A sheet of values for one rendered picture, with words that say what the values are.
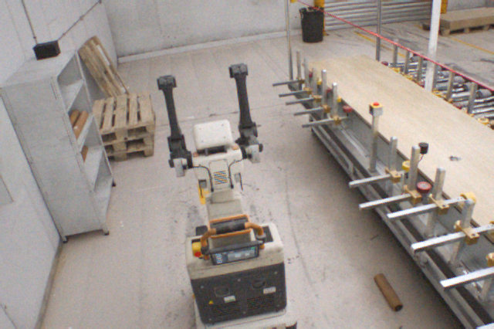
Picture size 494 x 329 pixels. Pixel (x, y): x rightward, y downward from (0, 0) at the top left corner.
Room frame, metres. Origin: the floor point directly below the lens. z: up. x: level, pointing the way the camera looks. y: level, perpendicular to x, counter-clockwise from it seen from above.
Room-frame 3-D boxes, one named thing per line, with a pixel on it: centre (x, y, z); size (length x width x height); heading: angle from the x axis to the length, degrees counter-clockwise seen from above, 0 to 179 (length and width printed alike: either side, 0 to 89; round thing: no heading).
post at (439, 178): (1.67, -1.02, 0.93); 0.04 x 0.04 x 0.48; 7
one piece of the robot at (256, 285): (1.76, 0.12, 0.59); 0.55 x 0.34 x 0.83; 96
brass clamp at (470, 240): (1.40, -1.06, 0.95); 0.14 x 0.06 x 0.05; 7
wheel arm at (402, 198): (1.86, -0.86, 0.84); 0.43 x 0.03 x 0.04; 97
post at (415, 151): (1.92, -0.99, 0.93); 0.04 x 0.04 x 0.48; 7
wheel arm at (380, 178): (2.12, -0.87, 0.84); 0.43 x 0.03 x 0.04; 97
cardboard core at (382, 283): (1.86, -0.91, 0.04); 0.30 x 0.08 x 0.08; 7
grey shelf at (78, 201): (3.37, 1.61, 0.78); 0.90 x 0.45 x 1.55; 7
